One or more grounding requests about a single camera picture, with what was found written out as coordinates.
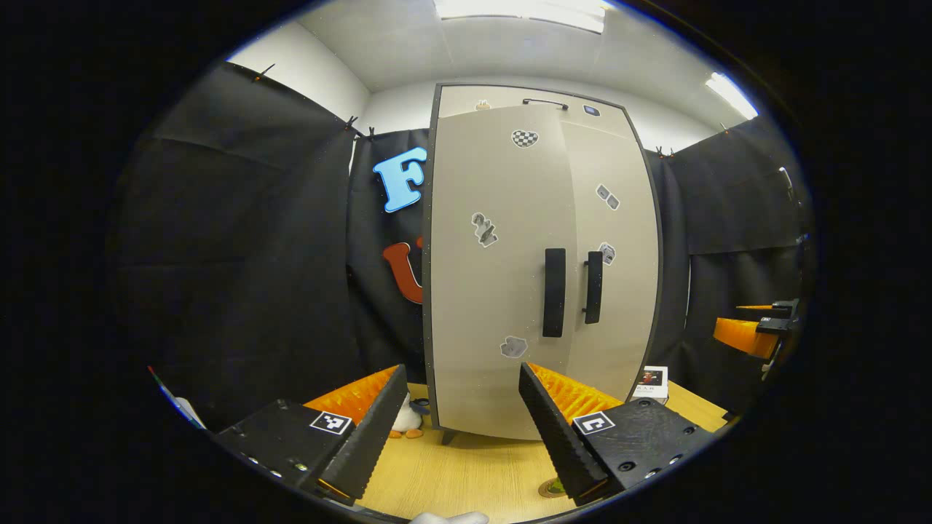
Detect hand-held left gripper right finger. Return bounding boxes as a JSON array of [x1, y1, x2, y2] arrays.
[[518, 362, 718, 507]]

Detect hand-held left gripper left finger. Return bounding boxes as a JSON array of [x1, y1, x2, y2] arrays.
[[213, 364, 410, 507]]

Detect grey cabinet door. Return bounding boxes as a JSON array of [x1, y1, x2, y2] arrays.
[[559, 120, 660, 402], [430, 104, 580, 441]]

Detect grey cabinet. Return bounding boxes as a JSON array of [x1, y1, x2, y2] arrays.
[[421, 82, 665, 446]]

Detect grey cabinet drawer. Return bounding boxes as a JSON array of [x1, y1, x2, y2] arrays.
[[439, 85, 634, 139]]

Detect small penguin plush toy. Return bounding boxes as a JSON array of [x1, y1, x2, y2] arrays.
[[392, 397, 432, 440]]

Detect white blue object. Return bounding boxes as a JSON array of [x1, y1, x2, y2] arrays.
[[149, 366, 208, 430]]

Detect ceiling light panel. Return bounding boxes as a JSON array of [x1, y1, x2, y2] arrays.
[[435, 0, 607, 33], [705, 71, 759, 121]]

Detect black backdrop cloth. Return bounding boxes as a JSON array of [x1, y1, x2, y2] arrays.
[[109, 62, 816, 432]]

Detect black left door handle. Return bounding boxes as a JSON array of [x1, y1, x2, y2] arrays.
[[542, 248, 566, 338]]

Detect black door handle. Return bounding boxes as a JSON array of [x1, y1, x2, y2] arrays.
[[542, 248, 566, 338], [582, 251, 604, 325]]

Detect black right door handle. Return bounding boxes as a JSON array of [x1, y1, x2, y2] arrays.
[[582, 251, 604, 325]]

